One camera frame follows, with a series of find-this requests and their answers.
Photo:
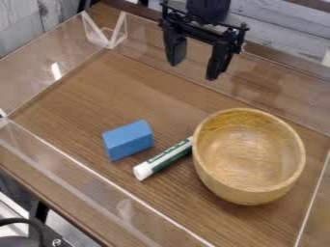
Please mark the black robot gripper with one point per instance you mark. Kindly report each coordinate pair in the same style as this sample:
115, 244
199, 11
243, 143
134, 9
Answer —
205, 20

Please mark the blue foam block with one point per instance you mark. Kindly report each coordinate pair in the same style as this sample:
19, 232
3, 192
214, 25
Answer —
127, 140

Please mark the wooden brown bowl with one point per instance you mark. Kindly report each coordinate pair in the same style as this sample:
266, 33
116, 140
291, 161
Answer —
249, 156

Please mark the green and white marker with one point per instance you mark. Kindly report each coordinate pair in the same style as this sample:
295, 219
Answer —
157, 163

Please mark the clear acrylic corner bracket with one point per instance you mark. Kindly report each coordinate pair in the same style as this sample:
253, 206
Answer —
103, 36

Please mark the clear acrylic tray wall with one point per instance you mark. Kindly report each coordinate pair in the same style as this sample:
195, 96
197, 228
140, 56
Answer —
68, 89

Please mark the black metal table frame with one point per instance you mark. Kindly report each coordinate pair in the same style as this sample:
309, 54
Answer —
23, 218

